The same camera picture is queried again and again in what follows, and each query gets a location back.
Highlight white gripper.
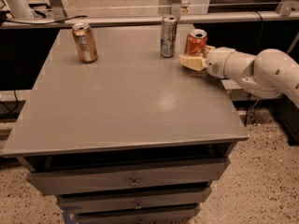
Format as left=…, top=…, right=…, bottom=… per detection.
left=179, top=45, right=235, bottom=78

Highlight red coke can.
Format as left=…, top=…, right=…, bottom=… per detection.
left=185, top=29, right=207, bottom=55

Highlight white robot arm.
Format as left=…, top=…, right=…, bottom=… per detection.
left=179, top=46, right=299, bottom=107

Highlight silver blue redbull can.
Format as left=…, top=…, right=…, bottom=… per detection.
left=161, top=15, right=178, bottom=58

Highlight gold brown soda can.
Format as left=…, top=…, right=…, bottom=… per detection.
left=72, top=22, right=98, bottom=63

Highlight grey drawer cabinet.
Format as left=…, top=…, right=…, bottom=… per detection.
left=0, top=23, right=249, bottom=224

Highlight top grey drawer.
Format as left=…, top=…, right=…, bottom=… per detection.
left=28, top=158, right=230, bottom=195

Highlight grey drawer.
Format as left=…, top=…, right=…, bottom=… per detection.
left=58, top=187, right=211, bottom=214
left=76, top=204, right=200, bottom=224
left=28, top=158, right=230, bottom=195

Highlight bottom grey drawer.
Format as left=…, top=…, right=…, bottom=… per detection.
left=76, top=204, right=200, bottom=224

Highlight white pipe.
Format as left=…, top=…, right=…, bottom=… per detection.
left=6, top=0, right=36, bottom=19

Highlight middle grey drawer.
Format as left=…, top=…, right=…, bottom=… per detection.
left=58, top=187, right=211, bottom=214

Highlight black hanging cable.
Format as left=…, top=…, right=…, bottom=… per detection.
left=244, top=10, right=264, bottom=128

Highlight black cable on rail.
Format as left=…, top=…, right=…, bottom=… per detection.
left=0, top=10, right=89, bottom=26

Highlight grey metal rail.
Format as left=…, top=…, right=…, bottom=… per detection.
left=0, top=11, right=299, bottom=29

